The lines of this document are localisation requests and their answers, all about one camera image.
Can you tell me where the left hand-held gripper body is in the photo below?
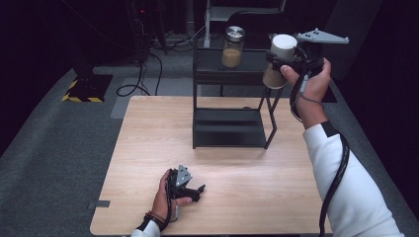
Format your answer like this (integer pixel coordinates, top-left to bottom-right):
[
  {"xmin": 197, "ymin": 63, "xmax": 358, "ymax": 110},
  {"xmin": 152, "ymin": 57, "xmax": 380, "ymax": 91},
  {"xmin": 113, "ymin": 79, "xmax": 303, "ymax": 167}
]
[{"xmin": 167, "ymin": 164, "xmax": 198, "ymax": 199}]

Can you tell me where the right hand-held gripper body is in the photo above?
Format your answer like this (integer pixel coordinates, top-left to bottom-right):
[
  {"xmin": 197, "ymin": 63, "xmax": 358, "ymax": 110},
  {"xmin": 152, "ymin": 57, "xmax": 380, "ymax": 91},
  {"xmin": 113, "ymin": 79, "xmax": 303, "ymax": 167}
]
[{"xmin": 286, "ymin": 28, "xmax": 350, "ymax": 78}]

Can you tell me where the glass jar with white lid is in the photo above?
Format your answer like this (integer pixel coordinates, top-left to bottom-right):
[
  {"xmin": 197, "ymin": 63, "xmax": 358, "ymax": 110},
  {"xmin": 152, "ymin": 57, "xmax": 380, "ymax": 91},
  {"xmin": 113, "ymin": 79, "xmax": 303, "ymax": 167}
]
[{"xmin": 262, "ymin": 34, "xmax": 298, "ymax": 90}]

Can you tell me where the glass jar with silver lid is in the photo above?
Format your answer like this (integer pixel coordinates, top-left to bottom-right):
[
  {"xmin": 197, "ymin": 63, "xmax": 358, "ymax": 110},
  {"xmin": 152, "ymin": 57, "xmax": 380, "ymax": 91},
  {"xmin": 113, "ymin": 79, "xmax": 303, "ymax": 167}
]
[{"xmin": 221, "ymin": 25, "xmax": 246, "ymax": 69}]

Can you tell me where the black metal shelf rack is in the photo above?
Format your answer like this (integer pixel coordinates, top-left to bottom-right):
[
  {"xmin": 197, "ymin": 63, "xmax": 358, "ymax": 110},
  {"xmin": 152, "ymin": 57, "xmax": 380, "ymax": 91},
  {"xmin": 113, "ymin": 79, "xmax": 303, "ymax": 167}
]
[{"xmin": 192, "ymin": 40, "xmax": 294, "ymax": 151}]

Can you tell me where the person's left hand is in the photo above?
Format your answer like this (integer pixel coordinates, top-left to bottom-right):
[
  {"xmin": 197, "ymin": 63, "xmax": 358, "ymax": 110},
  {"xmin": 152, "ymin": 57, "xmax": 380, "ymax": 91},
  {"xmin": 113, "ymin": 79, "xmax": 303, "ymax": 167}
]
[{"xmin": 151, "ymin": 170, "xmax": 193, "ymax": 223}]

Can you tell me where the person's right hand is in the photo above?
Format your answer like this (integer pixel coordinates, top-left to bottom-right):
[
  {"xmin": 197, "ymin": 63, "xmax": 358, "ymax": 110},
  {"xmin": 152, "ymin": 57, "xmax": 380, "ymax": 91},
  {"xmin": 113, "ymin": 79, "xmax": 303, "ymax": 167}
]
[{"xmin": 280, "ymin": 58, "xmax": 332, "ymax": 108}]

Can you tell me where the grey upright panel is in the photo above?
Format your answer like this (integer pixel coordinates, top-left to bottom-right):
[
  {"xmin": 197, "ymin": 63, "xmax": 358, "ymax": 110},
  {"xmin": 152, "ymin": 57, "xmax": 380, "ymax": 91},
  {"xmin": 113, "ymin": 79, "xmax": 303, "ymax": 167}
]
[{"xmin": 320, "ymin": 0, "xmax": 384, "ymax": 81}]

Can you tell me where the black chair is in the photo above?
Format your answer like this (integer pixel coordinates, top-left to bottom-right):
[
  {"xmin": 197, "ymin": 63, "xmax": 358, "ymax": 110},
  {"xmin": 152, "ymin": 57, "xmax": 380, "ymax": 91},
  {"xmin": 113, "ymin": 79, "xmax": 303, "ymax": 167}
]
[{"xmin": 222, "ymin": 10, "xmax": 291, "ymax": 50}]

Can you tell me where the grey tape strip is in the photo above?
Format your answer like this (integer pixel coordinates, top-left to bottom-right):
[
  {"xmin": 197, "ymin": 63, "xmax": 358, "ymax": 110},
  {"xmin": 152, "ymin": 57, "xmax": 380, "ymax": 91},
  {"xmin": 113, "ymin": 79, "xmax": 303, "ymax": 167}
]
[{"xmin": 87, "ymin": 199, "xmax": 112, "ymax": 210}]

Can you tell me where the dark equipment stand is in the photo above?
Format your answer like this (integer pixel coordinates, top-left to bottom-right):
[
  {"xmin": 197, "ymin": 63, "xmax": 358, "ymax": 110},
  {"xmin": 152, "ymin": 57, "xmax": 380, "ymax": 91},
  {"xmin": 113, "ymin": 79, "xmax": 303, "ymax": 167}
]
[{"xmin": 125, "ymin": 0, "xmax": 169, "ymax": 63}]

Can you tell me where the left hand-held gripper cable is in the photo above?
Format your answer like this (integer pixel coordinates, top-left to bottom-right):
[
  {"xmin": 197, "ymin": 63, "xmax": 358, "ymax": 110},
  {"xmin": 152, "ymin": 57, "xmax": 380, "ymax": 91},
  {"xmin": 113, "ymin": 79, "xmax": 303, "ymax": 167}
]
[{"xmin": 165, "ymin": 174, "xmax": 174, "ymax": 228}]

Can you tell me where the hand-held gripper cable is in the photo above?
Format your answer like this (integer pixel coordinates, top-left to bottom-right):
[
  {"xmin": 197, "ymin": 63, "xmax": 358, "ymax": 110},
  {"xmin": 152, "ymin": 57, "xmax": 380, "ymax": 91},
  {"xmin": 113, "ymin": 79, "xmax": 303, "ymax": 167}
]
[
  {"xmin": 290, "ymin": 70, "xmax": 351, "ymax": 237},
  {"xmin": 165, "ymin": 174, "xmax": 174, "ymax": 228}
]

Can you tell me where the beaded bracelet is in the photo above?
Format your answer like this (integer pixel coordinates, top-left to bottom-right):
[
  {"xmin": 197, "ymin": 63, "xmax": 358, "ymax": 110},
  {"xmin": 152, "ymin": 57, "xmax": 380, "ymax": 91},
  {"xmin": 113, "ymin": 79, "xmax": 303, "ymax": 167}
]
[{"xmin": 144, "ymin": 210, "xmax": 167, "ymax": 231}]

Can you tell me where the black floor cable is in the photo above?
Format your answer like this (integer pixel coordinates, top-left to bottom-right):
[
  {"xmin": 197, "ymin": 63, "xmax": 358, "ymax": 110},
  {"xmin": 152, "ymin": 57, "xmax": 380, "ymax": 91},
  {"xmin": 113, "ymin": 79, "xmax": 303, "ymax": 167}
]
[{"xmin": 116, "ymin": 52, "xmax": 163, "ymax": 98}]

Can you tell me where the right hand-held gripper cable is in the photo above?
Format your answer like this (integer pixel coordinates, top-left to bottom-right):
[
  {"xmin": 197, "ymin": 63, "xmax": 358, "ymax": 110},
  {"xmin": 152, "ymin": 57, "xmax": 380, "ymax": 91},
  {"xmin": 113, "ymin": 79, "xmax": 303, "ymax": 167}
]
[{"xmin": 290, "ymin": 70, "xmax": 351, "ymax": 237}]

